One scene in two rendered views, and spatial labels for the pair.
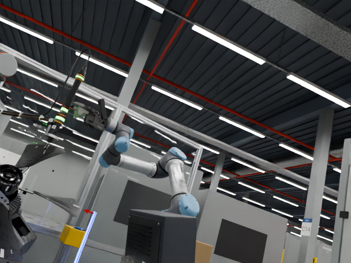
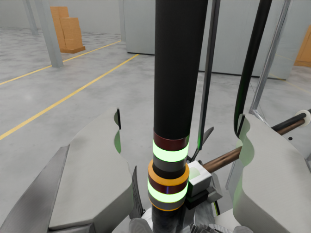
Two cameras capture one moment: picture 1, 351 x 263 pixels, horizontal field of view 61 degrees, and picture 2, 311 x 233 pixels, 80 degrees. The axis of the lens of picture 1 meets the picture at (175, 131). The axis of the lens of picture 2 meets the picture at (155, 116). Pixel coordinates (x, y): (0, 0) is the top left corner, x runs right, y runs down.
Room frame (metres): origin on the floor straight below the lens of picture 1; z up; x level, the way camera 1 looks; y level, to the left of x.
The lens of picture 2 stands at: (1.51, 0.45, 1.72)
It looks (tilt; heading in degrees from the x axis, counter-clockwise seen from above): 31 degrees down; 119
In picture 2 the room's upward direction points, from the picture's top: 1 degrees clockwise
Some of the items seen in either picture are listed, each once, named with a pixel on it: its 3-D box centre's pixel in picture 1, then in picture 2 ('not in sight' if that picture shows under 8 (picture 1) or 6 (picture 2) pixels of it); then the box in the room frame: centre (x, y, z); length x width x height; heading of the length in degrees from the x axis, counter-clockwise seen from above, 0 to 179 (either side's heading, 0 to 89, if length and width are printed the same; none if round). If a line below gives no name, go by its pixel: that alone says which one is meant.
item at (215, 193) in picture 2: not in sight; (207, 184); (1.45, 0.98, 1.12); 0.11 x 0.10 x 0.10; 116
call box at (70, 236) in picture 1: (72, 237); not in sight; (1.88, 0.38, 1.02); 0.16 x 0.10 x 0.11; 26
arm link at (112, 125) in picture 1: (109, 125); not in sight; (1.57, 0.35, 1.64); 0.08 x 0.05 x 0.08; 26
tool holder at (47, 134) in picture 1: (54, 128); (171, 207); (1.46, 0.58, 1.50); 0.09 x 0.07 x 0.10; 61
